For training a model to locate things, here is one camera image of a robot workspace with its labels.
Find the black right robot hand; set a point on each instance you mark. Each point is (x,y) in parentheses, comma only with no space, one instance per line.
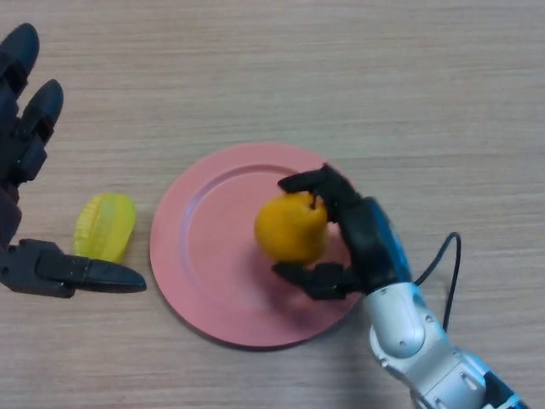
(370,247)

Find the yellow starfruit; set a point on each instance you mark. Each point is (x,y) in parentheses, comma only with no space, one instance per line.
(104,226)

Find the yellow pear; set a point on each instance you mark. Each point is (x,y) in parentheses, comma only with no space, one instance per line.
(289,230)

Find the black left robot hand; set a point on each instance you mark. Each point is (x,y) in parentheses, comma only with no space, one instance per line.
(25,140)

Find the pink round plate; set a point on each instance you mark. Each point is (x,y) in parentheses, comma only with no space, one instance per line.
(213,247)

